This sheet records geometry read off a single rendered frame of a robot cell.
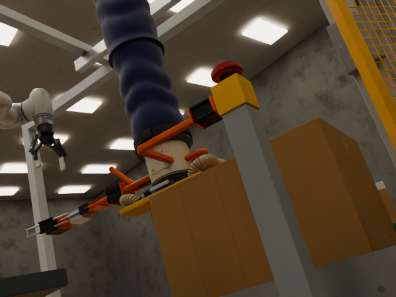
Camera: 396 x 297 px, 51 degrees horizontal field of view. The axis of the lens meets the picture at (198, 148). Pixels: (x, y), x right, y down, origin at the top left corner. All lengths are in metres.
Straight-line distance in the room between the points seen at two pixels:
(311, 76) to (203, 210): 11.09
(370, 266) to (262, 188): 0.27
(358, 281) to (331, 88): 10.99
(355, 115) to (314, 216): 10.35
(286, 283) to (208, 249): 0.49
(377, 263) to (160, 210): 0.69
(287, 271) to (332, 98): 11.06
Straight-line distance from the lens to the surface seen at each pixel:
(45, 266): 5.06
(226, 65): 0.89
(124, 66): 1.70
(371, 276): 0.93
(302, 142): 1.13
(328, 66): 12.01
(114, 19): 1.82
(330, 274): 0.95
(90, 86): 4.84
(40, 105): 2.15
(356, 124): 11.38
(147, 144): 1.31
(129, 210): 1.47
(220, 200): 1.22
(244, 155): 0.82
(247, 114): 0.84
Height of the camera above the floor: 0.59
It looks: 20 degrees up
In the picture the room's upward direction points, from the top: 16 degrees counter-clockwise
